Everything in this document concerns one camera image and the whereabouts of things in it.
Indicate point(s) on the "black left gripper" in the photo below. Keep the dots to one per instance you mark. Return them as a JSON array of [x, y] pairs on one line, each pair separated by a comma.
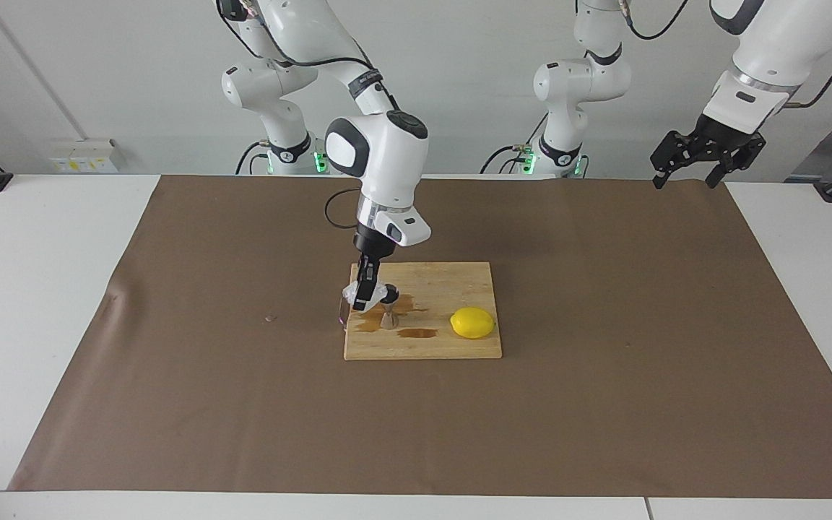
[[721, 133]]

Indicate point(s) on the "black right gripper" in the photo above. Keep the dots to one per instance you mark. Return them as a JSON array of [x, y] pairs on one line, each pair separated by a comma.
[[373, 244]]

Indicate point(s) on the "small clear glass cup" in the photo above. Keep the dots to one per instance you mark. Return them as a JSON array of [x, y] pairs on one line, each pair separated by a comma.
[[349, 292]]

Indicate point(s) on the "steel cocktail jigger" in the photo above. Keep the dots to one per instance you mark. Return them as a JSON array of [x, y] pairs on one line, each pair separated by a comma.
[[389, 318]]

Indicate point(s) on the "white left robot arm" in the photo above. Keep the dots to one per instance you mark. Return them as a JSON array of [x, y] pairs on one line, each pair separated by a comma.
[[777, 36]]

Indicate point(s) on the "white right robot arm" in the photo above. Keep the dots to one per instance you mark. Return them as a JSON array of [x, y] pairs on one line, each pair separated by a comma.
[[387, 159]]

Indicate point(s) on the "wooden cutting board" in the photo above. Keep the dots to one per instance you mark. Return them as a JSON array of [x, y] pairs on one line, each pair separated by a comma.
[[459, 289]]

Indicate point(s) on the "yellow lemon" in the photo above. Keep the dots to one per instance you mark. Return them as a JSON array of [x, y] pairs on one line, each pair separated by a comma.
[[472, 323]]

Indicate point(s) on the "brown paper table mat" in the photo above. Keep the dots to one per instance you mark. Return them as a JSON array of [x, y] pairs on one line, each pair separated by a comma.
[[243, 419]]

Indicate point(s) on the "white wall socket box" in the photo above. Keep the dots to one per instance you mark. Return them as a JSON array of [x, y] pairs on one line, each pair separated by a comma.
[[84, 155]]

